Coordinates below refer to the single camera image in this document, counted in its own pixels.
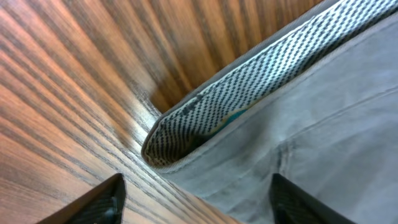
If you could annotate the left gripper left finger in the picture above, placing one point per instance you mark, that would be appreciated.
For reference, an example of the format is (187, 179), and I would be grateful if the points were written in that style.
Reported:
(103, 204)

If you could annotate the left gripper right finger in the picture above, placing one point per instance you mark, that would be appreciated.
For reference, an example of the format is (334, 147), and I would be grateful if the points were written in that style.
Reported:
(292, 205)

